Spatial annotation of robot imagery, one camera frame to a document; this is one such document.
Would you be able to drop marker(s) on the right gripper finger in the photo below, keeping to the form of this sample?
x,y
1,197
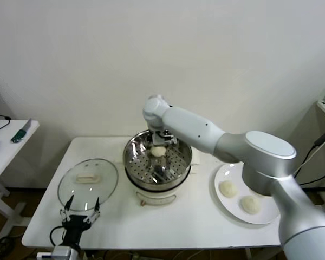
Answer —
x,y
150,143
171,137

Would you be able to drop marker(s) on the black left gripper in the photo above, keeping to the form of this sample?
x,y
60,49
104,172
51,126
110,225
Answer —
x,y
74,223

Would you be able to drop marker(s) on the white steamed baozi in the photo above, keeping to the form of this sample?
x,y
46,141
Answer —
x,y
157,151
228,188
250,205

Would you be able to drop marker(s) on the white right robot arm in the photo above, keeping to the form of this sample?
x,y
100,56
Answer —
x,y
195,127

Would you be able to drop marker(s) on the stainless steel steamer basket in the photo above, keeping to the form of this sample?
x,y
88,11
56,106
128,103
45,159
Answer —
x,y
157,185

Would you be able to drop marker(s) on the white electric cooker base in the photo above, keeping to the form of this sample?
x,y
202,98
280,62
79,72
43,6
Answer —
x,y
154,199

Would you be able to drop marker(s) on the white round plate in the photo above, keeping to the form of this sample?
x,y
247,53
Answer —
x,y
227,208

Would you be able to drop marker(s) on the white side table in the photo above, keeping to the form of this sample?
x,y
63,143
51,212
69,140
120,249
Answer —
x,y
5,151

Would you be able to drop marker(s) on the black power adapter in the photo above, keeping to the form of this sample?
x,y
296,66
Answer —
x,y
323,138

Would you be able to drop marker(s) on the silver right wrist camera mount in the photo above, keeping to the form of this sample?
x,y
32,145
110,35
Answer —
x,y
159,140

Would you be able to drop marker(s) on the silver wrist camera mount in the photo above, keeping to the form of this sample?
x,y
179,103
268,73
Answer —
x,y
159,140
62,253

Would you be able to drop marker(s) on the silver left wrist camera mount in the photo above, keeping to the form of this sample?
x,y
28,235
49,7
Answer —
x,y
62,253

